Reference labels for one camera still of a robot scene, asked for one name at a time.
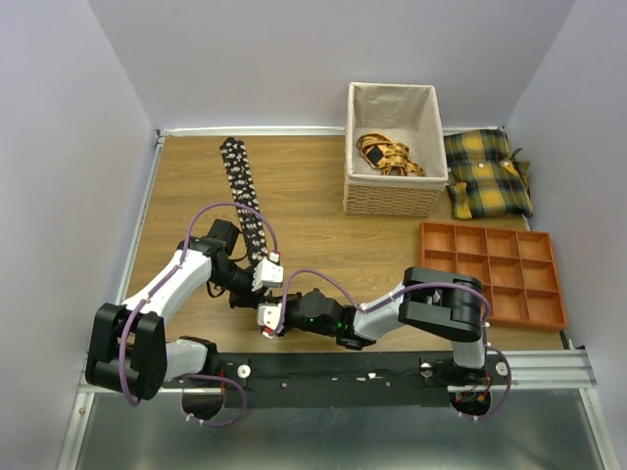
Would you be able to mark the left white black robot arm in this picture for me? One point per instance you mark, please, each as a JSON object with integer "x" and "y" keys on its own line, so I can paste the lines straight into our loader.
{"x": 128, "y": 350}

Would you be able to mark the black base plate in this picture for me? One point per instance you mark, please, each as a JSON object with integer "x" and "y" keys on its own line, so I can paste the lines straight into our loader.
{"x": 205, "y": 398}

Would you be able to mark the orange patterned tie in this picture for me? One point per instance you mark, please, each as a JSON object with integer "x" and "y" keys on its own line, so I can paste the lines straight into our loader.
{"x": 390, "y": 157}

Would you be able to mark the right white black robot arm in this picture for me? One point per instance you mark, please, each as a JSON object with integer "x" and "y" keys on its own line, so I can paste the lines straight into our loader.
{"x": 447, "y": 305}

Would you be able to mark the aluminium frame rail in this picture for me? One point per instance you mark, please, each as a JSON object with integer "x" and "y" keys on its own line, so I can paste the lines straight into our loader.
{"x": 523, "y": 370}

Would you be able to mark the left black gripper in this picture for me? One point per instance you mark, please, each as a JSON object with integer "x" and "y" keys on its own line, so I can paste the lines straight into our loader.
{"x": 248, "y": 299}

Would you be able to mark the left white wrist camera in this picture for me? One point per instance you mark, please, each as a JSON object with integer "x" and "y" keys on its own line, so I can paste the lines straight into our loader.
{"x": 268, "y": 273}

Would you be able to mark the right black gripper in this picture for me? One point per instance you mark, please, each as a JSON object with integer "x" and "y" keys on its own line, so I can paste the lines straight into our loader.
{"x": 291, "y": 299}

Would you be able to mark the yellow plaid shirt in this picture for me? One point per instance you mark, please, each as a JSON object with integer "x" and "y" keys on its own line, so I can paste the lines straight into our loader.
{"x": 485, "y": 176}

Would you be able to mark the black floral tie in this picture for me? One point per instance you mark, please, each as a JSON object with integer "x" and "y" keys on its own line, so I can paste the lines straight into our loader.
{"x": 235, "y": 159}

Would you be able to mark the orange compartment tray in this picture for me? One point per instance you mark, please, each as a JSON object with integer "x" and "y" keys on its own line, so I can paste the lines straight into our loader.
{"x": 516, "y": 268}

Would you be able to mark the wicker basket with liner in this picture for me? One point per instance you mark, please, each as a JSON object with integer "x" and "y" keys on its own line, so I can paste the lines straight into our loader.
{"x": 405, "y": 113}

